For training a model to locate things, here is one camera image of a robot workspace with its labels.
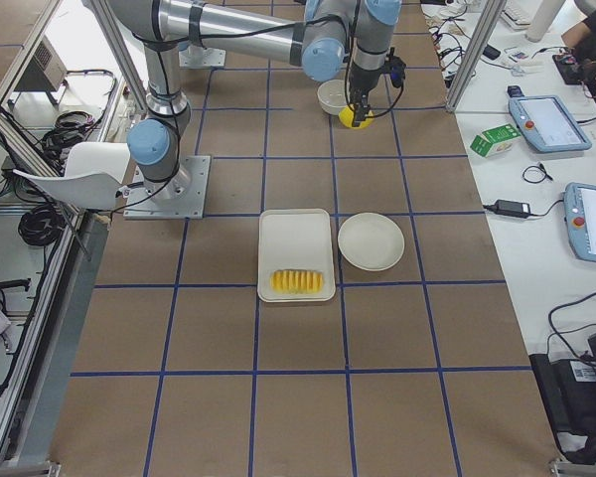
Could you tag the blue teach pendant far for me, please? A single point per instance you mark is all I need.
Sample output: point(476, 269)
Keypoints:
point(547, 125)

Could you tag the white plastic chair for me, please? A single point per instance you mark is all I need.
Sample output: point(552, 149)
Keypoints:
point(93, 174)

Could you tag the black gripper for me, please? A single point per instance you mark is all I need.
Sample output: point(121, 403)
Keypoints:
point(362, 79)

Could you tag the sliced yellow pineapple toy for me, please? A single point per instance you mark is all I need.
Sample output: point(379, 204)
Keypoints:
point(297, 281)

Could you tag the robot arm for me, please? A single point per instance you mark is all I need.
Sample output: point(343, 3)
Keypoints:
point(349, 37)

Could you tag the blue teach pendant near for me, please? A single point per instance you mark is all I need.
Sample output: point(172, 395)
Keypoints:
point(579, 202)

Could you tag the white ceramic bowl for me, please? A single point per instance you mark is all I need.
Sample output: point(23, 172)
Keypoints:
point(331, 96)

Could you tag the cream round plate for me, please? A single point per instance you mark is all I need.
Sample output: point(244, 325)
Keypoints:
point(371, 242)

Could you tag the green white carton box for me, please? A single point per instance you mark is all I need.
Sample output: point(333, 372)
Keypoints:
point(495, 140)

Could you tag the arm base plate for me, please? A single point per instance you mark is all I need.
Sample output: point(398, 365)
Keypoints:
point(198, 58)
point(183, 197)

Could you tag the black power brick with cable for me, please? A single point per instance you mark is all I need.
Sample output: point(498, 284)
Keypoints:
point(515, 209)

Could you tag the blue teach pendant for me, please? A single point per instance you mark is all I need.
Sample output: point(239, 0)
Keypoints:
point(547, 125)
point(579, 202)

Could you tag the aluminium frame post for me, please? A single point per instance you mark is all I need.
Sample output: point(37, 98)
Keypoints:
point(479, 40)

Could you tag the white rectangular tray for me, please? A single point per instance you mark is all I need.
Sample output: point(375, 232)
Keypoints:
point(295, 239)

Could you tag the yellow lemon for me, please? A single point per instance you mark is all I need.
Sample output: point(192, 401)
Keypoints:
point(346, 118)

